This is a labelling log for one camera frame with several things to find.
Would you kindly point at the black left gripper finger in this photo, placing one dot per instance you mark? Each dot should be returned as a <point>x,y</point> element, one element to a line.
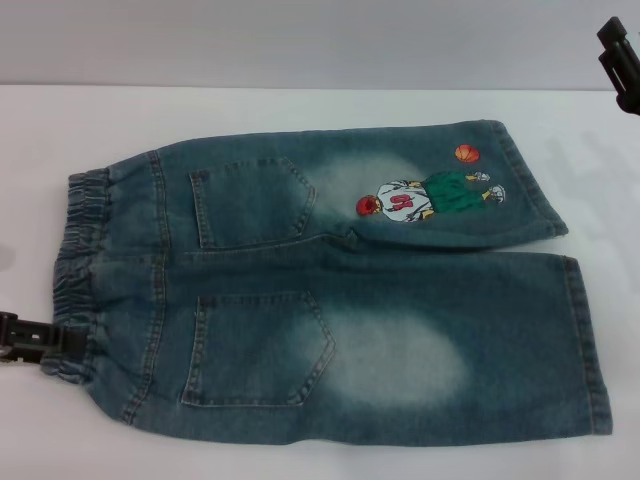
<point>45,337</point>
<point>25,354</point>

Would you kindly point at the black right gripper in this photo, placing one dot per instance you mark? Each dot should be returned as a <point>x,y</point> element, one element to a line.
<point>630,103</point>

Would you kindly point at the blue denim shorts with cartoon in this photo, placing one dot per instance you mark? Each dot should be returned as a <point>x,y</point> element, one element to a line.
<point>400,325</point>

